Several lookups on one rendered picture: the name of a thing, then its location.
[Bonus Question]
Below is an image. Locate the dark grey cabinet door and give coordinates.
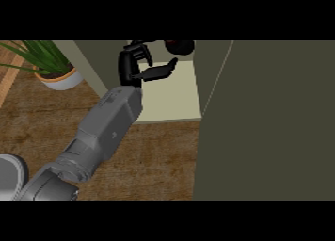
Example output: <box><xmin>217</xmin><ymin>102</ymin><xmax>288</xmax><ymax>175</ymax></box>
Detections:
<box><xmin>191</xmin><ymin>40</ymin><xmax>335</xmax><ymax>201</ymax></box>

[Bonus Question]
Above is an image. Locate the green plant in white pot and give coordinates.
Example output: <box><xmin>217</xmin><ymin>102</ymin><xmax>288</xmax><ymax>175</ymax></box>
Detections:
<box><xmin>0</xmin><ymin>40</ymin><xmax>86</xmax><ymax>92</ymax></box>

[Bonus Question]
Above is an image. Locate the dark wine bottle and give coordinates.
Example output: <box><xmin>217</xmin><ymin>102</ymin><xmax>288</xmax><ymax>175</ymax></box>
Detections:
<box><xmin>163</xmin><ymin>40</ymin><xmax>198</xmax><ymax>56</ymax></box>

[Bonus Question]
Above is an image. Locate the pale wooden cabinet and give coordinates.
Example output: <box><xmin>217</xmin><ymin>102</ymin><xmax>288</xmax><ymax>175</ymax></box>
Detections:
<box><xmin>52</xmin><ymin>40</ymin><xmax>236</xmax><ymax>125</ymax></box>

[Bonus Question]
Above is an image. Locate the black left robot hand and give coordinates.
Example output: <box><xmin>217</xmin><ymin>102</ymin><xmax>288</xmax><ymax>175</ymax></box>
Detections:
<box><xmin>117</xmin><ymin>40</ymin><xmax>180</xmax><ymax>88</ymax></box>

